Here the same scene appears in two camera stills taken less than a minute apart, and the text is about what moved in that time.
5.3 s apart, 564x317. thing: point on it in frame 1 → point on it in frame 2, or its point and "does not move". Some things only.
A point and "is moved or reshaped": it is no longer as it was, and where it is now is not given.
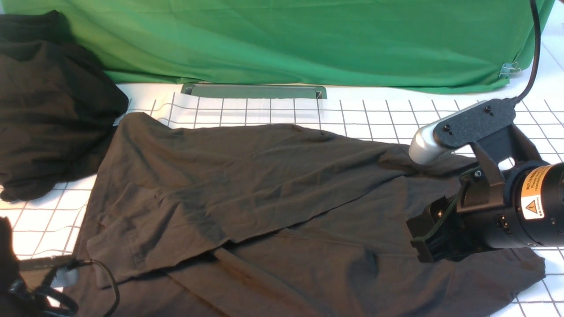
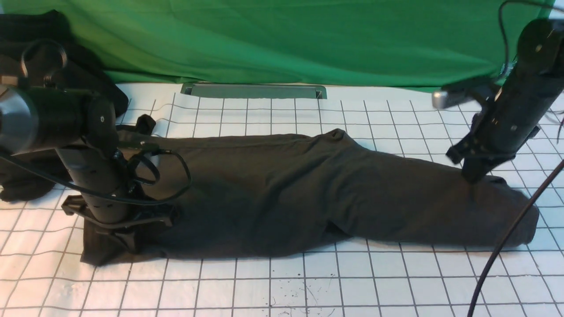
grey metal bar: [256, 90] does not move
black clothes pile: [57, 109] does not move
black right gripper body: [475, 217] → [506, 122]
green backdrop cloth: [438, 45] does not move
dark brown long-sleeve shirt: [202, 219] is moved or reshaped
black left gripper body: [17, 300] → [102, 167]
